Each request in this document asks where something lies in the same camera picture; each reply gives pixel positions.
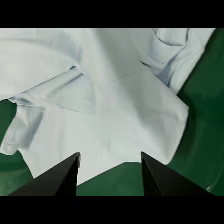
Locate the pale blue T-shirt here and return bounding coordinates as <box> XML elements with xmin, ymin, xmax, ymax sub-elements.
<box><xmin>0</xmin><ymin>27</ymin><xmax>216</xmax><ymax>186</ymax></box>

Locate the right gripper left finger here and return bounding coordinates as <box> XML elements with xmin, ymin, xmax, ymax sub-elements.
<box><xmin>9</xmin><ymin>151</ymin><xmax>81</xmax><ymax>197</ymax></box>

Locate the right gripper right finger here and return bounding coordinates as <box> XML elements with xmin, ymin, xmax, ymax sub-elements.
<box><xmin>140</xmin><ymin>151</ymin><xmax>214</xmax><ymax>197</ymax></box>

